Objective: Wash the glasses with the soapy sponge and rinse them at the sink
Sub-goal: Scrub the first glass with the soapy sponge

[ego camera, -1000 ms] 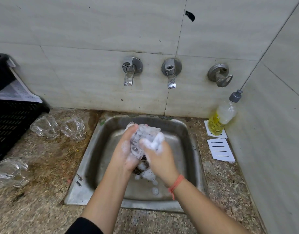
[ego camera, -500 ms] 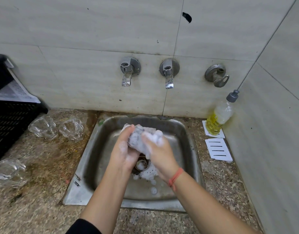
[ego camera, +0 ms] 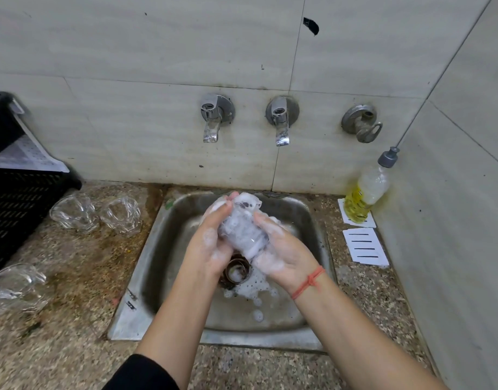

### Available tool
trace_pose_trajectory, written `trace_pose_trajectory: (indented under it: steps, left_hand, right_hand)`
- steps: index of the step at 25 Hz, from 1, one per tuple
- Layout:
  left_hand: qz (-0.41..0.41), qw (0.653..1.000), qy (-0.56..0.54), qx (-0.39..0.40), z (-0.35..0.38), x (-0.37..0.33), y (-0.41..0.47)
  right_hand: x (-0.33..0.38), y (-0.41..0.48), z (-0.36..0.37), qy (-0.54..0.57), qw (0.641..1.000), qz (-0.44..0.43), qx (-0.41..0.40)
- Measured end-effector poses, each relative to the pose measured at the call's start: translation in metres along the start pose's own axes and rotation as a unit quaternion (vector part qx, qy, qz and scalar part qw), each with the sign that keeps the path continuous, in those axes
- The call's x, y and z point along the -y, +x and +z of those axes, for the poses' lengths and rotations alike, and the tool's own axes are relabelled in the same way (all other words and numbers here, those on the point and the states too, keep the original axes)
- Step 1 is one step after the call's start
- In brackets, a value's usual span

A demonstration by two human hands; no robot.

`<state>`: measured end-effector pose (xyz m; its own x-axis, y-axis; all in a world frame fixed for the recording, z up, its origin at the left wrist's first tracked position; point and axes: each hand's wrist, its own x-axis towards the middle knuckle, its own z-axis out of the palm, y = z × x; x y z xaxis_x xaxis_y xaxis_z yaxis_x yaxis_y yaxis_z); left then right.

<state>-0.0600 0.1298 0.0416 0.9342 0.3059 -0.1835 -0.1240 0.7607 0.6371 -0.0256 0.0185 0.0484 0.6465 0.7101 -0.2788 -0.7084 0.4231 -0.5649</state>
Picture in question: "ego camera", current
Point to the stainless steel sink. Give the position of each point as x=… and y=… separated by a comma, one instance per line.
x=171, y=247

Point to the person's left hand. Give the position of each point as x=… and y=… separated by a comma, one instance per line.
x=206, y=249

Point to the person's right forearm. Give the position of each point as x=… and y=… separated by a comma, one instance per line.
x=362, y=341

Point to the black tape piece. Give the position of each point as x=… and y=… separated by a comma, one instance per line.
x=310, y=25

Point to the clear glass cup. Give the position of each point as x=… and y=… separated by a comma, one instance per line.
x=74, y=213
x=120, y=216
x=17, y=289
x=245, y=229

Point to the yellow dish soap bottle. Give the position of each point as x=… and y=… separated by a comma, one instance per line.
x=358, y=205

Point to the grey wall valve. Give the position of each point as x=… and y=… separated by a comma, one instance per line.
x=358, y=119

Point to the orange wrist thread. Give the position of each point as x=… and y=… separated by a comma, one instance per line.
x=308, y=284

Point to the chrome wall tap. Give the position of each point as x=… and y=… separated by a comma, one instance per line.
x=216, y=110
x=281, y=113

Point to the person's left forearm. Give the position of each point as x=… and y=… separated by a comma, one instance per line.
x=175, y=324

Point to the black dish rack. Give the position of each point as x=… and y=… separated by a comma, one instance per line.
x=23, y=215

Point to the metal sink drain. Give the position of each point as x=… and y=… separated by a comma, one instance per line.
x=236, y=274

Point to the white drip tray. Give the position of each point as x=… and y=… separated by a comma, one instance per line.
x=25, y=156

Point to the person's right hand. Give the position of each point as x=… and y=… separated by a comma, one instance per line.
x=285, y=251

